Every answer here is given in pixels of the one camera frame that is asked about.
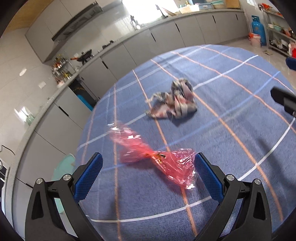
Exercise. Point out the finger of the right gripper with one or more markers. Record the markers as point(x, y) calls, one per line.
point(291, 63)
point(284, 98)

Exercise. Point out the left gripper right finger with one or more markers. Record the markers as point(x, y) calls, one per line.
point(253, 221)

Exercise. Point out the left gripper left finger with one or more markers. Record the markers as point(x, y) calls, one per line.
point(43, 220)

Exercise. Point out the pink cellophane wrapper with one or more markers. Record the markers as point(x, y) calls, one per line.
point(178, 166)

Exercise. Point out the plaid cloth rag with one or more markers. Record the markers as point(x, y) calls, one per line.
point(175, 104)

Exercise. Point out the teal trash bin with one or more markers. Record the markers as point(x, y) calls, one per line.
point(66, 166)

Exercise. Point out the kitchen faucet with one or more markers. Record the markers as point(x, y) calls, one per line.
point(159, 9)

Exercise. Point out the metal storage shelf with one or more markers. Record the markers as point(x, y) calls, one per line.
point(279, 36)

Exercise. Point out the white pink bucket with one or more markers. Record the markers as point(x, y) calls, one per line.
point(255, 40)

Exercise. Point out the blue gas cylinder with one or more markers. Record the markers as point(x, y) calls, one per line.
point(258, 29)

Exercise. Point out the grey lower cabinets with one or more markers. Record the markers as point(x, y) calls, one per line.
point(101, 73)

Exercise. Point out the grey cabinets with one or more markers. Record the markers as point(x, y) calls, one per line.
point(51, 20)
point(101, 73)

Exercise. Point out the black silver microwave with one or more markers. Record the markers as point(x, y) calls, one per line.
point(4, 169)

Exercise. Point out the blue plaid tablecloth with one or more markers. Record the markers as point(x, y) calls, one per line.
point(237, 126)

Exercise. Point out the wooden cutting board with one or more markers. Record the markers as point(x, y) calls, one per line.
point(232, 4)

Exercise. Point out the green ceramic teapot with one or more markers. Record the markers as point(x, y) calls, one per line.
point(29, 120)

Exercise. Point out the spice rack with bottles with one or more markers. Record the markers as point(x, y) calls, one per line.
point(62, 69)

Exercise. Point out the black wok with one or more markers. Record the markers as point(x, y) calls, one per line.
point(84, 57)

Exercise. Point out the grey upper cabinets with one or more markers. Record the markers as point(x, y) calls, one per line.
point(51, 20)

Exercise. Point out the black range hood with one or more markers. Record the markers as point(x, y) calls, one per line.
point(78, 21)

